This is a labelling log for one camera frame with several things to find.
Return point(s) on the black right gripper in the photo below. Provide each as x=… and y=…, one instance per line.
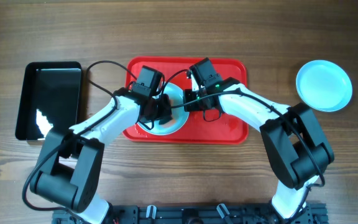
x=190, y=101

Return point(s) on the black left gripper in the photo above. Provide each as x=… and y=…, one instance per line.
x=161, y=109

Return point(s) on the light blue plate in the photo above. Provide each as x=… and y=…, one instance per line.
x=324, y=86
x=175, y=94

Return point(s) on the light blue plate back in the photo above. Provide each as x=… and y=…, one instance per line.
x=324, y=86

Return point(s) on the orange sponge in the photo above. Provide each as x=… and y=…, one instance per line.
x=170, y=121

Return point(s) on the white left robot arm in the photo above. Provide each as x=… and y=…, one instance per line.
x=69, y=164

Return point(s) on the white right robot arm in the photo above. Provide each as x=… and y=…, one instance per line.
x=297, y=148

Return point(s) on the red plastic tray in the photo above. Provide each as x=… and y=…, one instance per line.
x=226, y=130

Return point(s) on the black water basin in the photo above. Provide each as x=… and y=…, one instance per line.
x=50, y=98

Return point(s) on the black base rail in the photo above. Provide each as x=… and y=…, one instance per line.
x=239, y=214

